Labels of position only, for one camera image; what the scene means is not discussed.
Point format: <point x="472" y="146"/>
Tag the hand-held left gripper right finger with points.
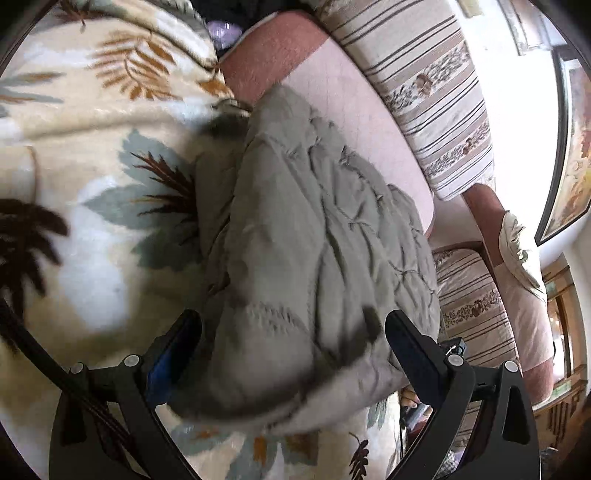
<point x="411" y="350"/>

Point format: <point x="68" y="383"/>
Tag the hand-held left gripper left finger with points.
<point x="173" y="357"/>

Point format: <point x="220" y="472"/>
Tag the olive quilted hooded jacket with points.
<point x="314" y="240"/>

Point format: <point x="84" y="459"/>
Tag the red and black clothes pile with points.
<point x="249" y="5"/>

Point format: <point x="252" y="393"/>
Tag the striped floral sofa seat cushion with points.
<point x="475" y="300"/>

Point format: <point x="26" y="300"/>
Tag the short pink bolster cushion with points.
<point x="521" y="323"/>

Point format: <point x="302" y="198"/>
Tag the white cloth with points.
<point x="519" y="249"/>

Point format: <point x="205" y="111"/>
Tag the carved wooden furniture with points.
<point x="565" y="397"/>

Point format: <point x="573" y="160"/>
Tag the leaf print blanket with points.
<point x="92" y="138"/>

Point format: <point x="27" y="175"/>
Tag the long pink bolster cushion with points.
<point x="351" y="101"/>

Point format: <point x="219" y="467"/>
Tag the striped floral sofa back cushion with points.
<point x="425" y="78"/>

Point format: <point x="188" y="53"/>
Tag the purple patterned cloth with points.
<point x="222" y="33"/>

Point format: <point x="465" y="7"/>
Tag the dark framed wall picture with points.
<point x="572" y="152"/>

